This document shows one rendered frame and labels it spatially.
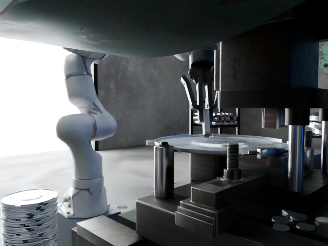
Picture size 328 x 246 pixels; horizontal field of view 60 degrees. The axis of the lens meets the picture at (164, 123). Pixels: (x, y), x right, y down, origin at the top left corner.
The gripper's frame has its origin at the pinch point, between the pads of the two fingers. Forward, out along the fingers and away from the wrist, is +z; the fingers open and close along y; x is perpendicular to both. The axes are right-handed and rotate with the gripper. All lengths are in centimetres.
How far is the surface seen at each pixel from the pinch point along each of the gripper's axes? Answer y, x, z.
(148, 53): 14.8, 45.1, 4.7
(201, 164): 4.0, 13.5, 13.0
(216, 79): 1.6, 21.6, -2.8
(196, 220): 8.9, 36.1, 22.7
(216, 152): 3.5, 25.7, 12.4
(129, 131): 65, -523, -126
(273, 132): -296, -623, -148
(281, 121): -9.4, 23.8, 6.4
